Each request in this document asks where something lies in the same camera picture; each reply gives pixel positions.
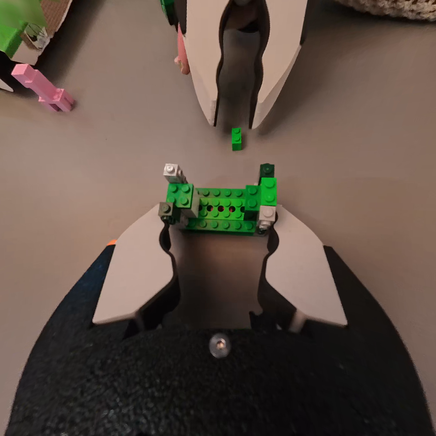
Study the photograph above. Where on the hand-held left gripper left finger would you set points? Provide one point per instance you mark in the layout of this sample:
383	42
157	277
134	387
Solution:
133	272

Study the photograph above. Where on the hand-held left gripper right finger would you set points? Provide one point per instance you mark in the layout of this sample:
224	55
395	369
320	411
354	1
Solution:
299	272

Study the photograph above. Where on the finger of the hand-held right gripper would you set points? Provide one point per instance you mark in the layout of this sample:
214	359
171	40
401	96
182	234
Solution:
202	44
282	44

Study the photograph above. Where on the small bright green lego brick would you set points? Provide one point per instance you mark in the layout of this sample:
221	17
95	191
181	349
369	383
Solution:
236	139

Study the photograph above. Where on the green and grey lego build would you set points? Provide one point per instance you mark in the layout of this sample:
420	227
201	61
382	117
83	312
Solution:
221	207

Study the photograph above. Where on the person's right forearm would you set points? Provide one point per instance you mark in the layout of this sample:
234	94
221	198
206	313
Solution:
388	6

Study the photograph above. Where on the green lego piece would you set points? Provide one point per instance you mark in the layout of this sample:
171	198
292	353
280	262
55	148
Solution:
164	8

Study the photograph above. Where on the pink lego pig figure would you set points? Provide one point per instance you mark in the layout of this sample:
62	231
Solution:
41	85

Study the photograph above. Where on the green lego set box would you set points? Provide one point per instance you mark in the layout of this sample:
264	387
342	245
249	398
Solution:
13	37

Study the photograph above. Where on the person's right hand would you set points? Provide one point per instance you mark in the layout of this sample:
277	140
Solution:
183	51

